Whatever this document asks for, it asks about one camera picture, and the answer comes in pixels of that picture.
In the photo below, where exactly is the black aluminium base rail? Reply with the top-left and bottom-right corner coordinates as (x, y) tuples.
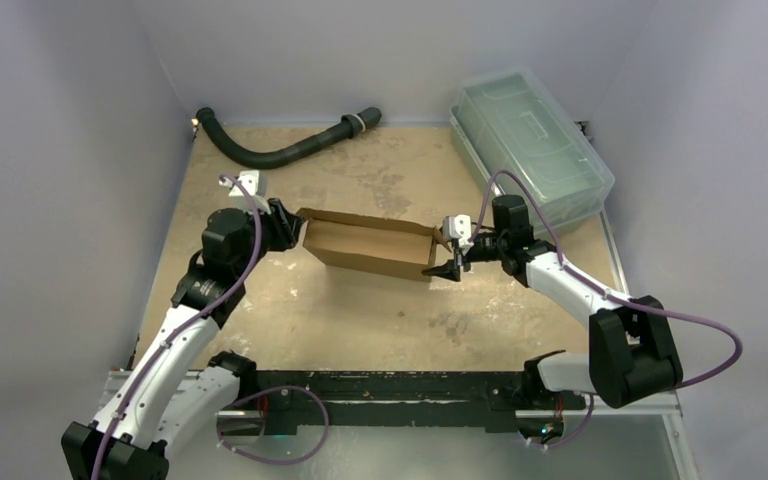
(95, 369), (683, 439)

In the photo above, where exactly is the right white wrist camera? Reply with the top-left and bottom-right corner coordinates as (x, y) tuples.
(441, 214), (473, 253)

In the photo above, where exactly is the clear plastic storage bin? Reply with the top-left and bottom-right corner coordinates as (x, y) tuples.
(450, 69), (615, 230)

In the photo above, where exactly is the brown cardboard box sheet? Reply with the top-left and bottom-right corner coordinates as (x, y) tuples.
(296, 208), (451, 283)

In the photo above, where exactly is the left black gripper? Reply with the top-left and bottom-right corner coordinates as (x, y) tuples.
(234, 197), (302, 279)

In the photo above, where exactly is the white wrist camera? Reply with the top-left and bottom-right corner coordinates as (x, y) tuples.
(441, 214), (473, 253)
(218, 170), (269, 212)

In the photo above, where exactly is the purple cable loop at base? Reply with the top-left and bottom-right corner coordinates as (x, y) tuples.
(215, 382), (332, 465)

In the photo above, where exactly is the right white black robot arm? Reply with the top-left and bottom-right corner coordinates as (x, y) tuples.
(422, 195), (683, 408)

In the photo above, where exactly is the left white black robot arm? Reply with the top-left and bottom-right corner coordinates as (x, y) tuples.
(61, 199), (304, 479)

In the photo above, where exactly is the black corrugated hose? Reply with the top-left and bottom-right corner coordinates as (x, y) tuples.
(195, 106), (383, 171)

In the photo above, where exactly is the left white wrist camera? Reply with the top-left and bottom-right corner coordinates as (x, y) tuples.
(218, 170), (269, 212)

